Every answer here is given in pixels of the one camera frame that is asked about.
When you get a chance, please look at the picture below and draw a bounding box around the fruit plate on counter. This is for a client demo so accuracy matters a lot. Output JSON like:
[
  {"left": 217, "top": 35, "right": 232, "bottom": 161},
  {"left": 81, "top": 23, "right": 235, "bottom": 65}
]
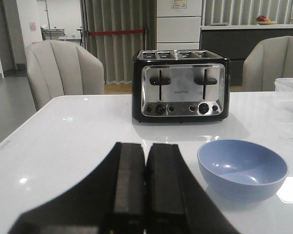
[{"left": 255, "top": 15, "right": 277, "bottom": 25}]

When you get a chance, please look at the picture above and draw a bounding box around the dark counter cabinet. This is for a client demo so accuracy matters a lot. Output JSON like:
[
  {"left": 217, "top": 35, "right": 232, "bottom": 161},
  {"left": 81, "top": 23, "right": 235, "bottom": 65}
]
[{"left": 200, "top": 24, "right": 293, "bottom": 86}]

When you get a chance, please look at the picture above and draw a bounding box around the beige chair right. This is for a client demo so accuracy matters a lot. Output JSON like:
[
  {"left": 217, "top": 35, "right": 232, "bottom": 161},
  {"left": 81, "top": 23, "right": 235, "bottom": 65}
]
[{"left": 243, "top": 36, "right": 293, "bottom": 92}]

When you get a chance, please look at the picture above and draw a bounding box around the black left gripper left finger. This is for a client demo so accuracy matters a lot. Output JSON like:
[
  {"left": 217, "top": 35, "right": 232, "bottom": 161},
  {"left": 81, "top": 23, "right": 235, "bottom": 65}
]
[{"left": 9, "top": 142, "right": 145, "bottom": 234}]

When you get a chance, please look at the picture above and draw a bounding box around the black and chrome toaster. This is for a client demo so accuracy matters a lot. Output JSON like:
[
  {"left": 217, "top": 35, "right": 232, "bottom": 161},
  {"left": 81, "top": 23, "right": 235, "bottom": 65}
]
[{"left": 132, "top": 49, "right": 230, "bottom": 123}]

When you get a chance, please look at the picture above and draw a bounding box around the beige chair left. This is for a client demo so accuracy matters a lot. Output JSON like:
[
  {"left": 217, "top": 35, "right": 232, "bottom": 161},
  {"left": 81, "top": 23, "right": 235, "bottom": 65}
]
[{"left": 25, "top": 40, "right": 105, "bottom": 110}]

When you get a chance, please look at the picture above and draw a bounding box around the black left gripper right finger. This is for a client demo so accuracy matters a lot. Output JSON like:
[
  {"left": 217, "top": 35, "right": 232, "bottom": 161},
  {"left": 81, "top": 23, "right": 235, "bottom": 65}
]
[{"left": 146, "top": 143, "right": 238, "bottom": 234}]

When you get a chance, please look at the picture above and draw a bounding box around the white drawer cabinet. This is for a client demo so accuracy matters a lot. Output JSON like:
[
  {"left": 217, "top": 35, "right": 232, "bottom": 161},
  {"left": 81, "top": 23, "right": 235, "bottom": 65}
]
[{"left": 156, "top": 0, "right": 202, "bottom": 50}]

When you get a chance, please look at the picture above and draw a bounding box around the clear plastic container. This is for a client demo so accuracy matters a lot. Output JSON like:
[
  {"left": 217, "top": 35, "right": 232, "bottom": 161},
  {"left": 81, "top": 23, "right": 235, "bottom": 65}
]
[{"left": 275, "top": 78, "right": 293, "bottom": 113}]

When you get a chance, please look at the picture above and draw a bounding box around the blue bowl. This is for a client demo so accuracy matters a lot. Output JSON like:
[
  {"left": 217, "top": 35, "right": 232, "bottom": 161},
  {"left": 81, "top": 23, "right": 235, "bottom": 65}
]
[{"left": 197, "top": 139, "right": 289, "bottom": 202}]

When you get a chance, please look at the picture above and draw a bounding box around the beige chair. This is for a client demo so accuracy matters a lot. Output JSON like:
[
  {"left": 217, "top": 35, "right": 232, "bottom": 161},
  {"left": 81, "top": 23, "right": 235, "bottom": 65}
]
[
  {"left": 243, "top": 36, "right": 293, "bottom": 92},
  {"left": 25, "top": 40, "right": 105, "bottom": 110}
]

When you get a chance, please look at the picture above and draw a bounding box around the red barrier belt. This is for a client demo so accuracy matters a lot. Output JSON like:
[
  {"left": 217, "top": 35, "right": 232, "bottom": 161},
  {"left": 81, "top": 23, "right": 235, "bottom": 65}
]
[{"left": 88, "top": 29, "right": 146, "bottom": 36}]

